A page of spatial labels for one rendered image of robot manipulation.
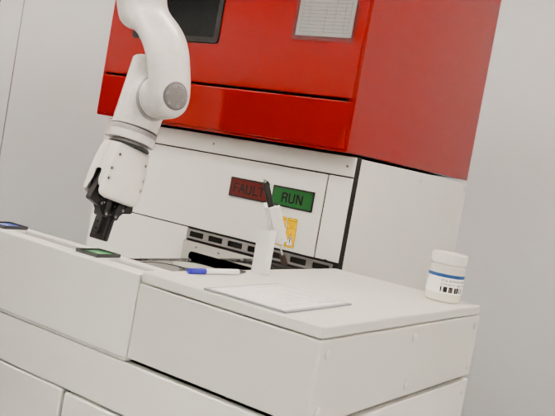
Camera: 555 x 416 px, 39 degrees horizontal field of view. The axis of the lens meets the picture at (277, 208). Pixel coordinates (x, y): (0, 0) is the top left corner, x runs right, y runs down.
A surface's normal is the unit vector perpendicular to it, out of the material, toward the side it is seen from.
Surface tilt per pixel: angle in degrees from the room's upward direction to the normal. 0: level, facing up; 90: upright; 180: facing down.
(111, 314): 90
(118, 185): 93
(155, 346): 90
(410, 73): 90
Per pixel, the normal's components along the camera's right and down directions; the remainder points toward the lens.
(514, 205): -0.56, -0.06
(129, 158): 0.77, 0.15
